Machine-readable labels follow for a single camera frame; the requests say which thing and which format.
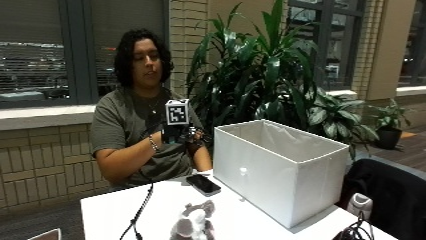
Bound tall green leafy plant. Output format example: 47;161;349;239
186;0;323;143

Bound pale flat object corner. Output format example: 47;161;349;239
27;228;63;240

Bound grey stone window sill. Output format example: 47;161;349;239
0;103;98;132

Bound white fabric storage box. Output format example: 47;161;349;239
212;119;352;230

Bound white plastic device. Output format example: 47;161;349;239
347;192;375;221

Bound white cube of black markers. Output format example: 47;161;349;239
164;98;192;127

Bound dark window at edge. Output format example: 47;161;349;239
397;0;426;89

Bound black smartphone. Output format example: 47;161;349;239
186;173;223;197

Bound large dark-framed window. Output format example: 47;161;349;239
0;0;171;110

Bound black plant pot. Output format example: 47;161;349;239
376;127;404;151

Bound black jacket on chair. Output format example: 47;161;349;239
336;157;426;240

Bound narrow dark-framed window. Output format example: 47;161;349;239
287;0;368;93

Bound the person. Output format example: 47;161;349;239
90;28;215;188

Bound black cable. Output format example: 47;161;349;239
119;169;158;240

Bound grey soft toy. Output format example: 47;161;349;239
170;199;218;240

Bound variegated leafy plant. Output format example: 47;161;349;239
305;87;381;162

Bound small green potted plant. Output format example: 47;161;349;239
367;97;413;134

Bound thin necklace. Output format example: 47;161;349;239
143;96;164;115

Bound beaded bracelet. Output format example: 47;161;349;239
148;134;160;153

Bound bundle of black cables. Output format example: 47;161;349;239
331;211;377;240

